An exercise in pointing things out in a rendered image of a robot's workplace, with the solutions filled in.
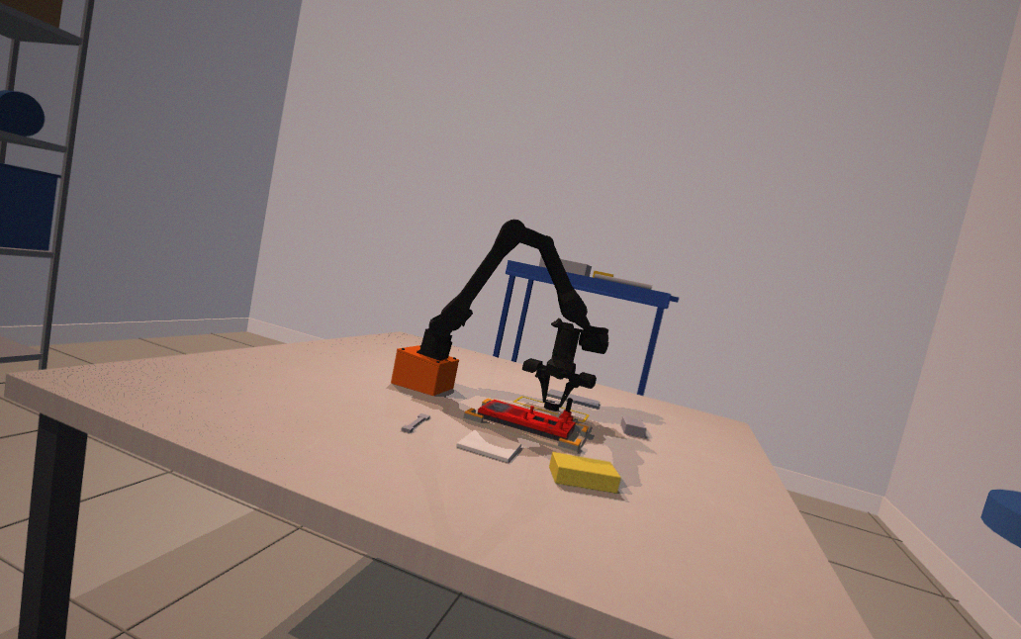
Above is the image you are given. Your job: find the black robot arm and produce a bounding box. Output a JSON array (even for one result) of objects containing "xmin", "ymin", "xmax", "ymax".
[{"xmin": 417, "ymin": 220, "xmax": 607, "ymax": 380}]

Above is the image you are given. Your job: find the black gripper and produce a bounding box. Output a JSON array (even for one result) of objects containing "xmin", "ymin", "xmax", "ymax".
[{"xmin": 522, "ymin": 344, "xmax": 597, "ymax": 408}]

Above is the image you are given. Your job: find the yellow rectangular block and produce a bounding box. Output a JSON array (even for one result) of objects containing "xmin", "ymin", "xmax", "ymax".
[{"xmin": 549, "ymin": 452, "xmax": 621, "ymax": 494}]

